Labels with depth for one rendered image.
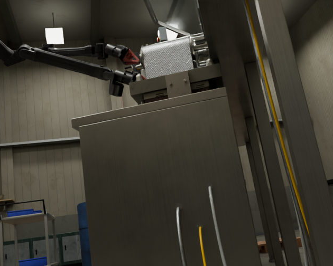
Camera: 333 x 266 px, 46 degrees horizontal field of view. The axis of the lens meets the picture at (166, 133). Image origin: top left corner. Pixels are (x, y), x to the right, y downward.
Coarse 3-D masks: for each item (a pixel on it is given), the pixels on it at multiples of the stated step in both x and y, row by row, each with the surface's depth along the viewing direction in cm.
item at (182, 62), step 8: (176, 56) 190; (184, 56) 189; (144, 64) 192; (152, 64) 192; (160, 64) 191; (168, 64) 190; (176, 64) 189; (184, 64) 188; (192, 64) 187; (152, 72) 191; (160, 72) 190; (168, 72) 189; (176, 72) 188
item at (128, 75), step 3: (126, 72) 192; (135, 72) 187; (126, 75) 190; (129, 75) 190; (132, 75) 190; (135, 75) 187; (126, 78) 190; (129, 78) 189; (132, 78) 187; (123, 81) 191; (126, 81) 190; (129, 81) 190; (132, 81) 186
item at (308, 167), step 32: (256, 0) 107; (288, 32) 102; (256, 64) 195; (288, 64) 100; (256, 96) 191; (288, 96) 98; (288, 128) 96; (256, 160) 288; (320, 160) 93; (256, 192) 373; (320, 192) 91; (288, 224) 175; (320, 224) 90; (288, 256) 172; (320, 256) 88
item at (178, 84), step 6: (180, 72) 164; (186, 72) 164; (168, 78) 165; (174, 78) 164; (180, 78) 164; (186, 78) 163; (168, 84) 164; (174, 84) 164; (180, 84) 163; (186, 84) 163; (168, 90) 164; (174, 90) 163; (180, 90) 162; (186, 90) 162; (168, 96) 163; (174, 96) 162
